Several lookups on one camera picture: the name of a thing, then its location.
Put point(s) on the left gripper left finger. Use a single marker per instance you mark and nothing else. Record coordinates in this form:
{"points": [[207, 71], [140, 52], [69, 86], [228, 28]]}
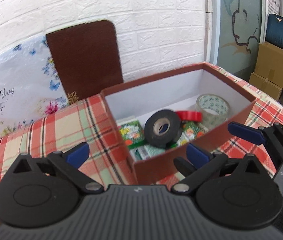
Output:
{"points": [[66, 166]]}

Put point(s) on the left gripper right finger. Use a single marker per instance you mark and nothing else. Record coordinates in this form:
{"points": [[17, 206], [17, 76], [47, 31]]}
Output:
{"points": [[199, 166]]}

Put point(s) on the red tape roll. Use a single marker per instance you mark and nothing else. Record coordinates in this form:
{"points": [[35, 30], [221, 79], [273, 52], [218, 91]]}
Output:
{"points": [[189, 116]]}

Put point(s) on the black tape roll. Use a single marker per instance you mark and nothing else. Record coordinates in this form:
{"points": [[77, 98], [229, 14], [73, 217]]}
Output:
{"points": [[153, 124]]}

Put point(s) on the blue tape roll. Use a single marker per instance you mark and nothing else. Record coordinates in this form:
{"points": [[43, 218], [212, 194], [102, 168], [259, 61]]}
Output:
{"points": [[163, 128]]}

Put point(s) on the plaid bed blanket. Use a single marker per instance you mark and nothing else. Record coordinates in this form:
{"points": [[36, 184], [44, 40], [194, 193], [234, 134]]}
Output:
{"points": [[89, 120]]}

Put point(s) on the small cardboard box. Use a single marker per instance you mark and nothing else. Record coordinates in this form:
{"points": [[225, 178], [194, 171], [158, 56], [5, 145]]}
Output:
{"points": [[266, 86]]}

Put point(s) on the clear patterned tape roll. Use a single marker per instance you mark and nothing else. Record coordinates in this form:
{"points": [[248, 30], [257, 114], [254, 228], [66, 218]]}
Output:
{"points": [[214, 110]]}

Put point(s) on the white box under green box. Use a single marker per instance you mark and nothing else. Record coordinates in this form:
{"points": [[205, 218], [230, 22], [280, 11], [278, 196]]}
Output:
{"points": [[145, 152]]}

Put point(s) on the brown cardboard storage box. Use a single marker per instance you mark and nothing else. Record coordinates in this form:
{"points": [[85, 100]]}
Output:
{"points": [[140, 99]]}

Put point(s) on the large cardboard box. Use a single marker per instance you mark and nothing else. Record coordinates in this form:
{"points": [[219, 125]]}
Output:
{"points": [[270, 63]]}

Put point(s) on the floral plastic bag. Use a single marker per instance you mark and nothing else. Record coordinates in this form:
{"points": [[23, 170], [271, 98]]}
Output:
{"points": [[30, 87]]}

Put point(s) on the dark blue bag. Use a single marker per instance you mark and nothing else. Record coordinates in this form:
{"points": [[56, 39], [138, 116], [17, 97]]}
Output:
{"points": [[274, 31]]}

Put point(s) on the brown wooden headboard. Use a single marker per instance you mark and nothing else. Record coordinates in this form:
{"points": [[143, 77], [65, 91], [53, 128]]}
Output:
{"points": [[86, 57]]}

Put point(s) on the painted grey door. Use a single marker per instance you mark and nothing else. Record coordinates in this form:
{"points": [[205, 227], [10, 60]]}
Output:
{"points": [[242, 27]]}

